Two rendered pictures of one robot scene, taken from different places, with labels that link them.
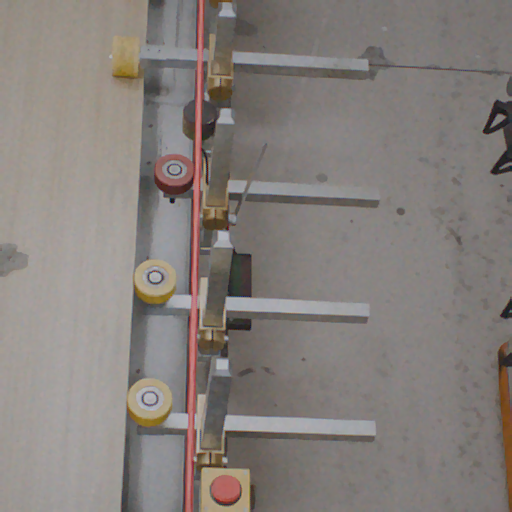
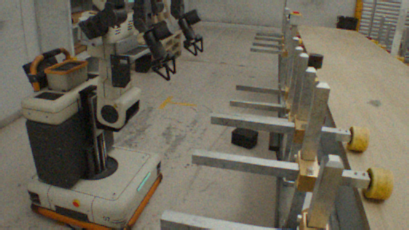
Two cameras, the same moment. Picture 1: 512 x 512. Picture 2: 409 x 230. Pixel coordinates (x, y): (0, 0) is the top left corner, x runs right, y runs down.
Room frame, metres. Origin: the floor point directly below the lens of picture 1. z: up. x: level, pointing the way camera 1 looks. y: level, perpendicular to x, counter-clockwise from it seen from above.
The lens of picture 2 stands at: (2.75, 0.15, 1.40)
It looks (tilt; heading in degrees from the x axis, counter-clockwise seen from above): 25 degrees down; 200
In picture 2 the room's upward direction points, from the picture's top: 3 degrees clockwise
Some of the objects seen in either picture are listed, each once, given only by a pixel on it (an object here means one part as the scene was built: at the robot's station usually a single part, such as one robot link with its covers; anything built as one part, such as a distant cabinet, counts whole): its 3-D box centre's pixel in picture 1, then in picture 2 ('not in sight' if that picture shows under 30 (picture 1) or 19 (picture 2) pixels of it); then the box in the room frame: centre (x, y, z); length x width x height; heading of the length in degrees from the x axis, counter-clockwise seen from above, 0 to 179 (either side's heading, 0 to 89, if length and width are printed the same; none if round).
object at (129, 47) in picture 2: not in sight; (130, 59); (1.47, -0.73, 0.99); 0.28 x 0.16 x 0.22; 7
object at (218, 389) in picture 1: (212, 428); (290, 78); (1.02, 0.02, 0.88); 0.04 x 0.04 x 0.48; 9
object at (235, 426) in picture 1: (256, 427); (273, 91); (1.07, -0.05, 0.80); 0.43 x 0.03 x 0.04; 99
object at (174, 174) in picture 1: (173, 184); not in sight; (1.54, 0.19, 0.85); 0.08 x 0.08 x 0.11
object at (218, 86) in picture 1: (219, 67); (301, 127); (1.78, 0.14, 0.95); 0.14 x 0.06 x 0.05; 9
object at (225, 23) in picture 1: (218, 88); (299, 134); (1.76, 0.14, 0.91); 0.04 x 0.04 x 0.48; 9
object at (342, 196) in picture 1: (271, 193); (266, 121); (1.57, -0.01, 0.84); 0.43 x 0.03 x 0.04; 99
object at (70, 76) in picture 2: not in sight; (67, 75); (1.52, -1.13, 0.87); 0.23 x 0.15 x 0.11; 7
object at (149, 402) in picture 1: (149, 411); not in sight; (1.04, 0.14, 0.85); 0.08 x 0.08 x 0.11
